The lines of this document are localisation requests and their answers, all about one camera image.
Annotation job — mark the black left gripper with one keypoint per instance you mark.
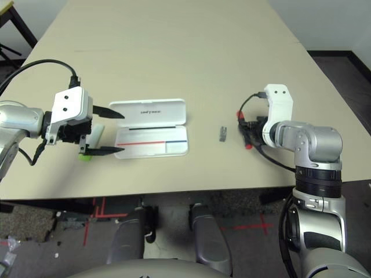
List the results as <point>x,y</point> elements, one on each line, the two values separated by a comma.
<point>71,131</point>

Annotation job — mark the white hinged pencil case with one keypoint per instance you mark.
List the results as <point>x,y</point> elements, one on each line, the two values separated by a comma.
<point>150,113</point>

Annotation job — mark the red and black marker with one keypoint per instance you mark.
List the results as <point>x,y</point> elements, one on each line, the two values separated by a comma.
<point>240,115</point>

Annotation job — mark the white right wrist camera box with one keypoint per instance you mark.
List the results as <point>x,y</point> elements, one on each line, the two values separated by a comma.
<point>279,107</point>

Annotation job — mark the silver robot leg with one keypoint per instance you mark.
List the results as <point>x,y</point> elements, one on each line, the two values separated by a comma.
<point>210,240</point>
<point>126,240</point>

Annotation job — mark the grey robot torso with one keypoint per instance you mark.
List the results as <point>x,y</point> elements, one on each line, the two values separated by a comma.
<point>145,269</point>

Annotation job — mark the small black silver binder clip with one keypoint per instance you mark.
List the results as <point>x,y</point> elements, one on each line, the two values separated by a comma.
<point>222,133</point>

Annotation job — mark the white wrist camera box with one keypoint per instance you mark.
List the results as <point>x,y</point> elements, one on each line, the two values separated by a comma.
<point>279,107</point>
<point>71,107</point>

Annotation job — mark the silver robot right leg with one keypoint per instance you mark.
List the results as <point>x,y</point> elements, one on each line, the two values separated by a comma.
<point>210,240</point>

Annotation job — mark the silver robot left leg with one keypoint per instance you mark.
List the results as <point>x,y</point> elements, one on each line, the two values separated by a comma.
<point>126,240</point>

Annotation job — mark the yellow table with black frame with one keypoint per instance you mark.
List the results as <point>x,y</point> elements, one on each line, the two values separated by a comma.
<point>24,26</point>

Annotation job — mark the green highlighter with clear cap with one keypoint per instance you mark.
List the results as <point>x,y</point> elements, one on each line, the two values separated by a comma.
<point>97,134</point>

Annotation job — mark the black tripod stand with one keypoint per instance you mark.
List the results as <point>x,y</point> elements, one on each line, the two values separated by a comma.
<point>8,50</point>

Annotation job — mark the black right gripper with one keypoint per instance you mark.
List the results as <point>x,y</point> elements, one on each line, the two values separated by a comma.
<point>261,128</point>

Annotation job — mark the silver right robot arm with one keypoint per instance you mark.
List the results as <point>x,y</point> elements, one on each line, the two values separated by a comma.
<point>316,139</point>

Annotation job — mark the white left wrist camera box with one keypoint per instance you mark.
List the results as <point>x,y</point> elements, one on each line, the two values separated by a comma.
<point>71,107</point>

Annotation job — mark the grey plastic packet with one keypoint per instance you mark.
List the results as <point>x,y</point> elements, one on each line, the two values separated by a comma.
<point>7,260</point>

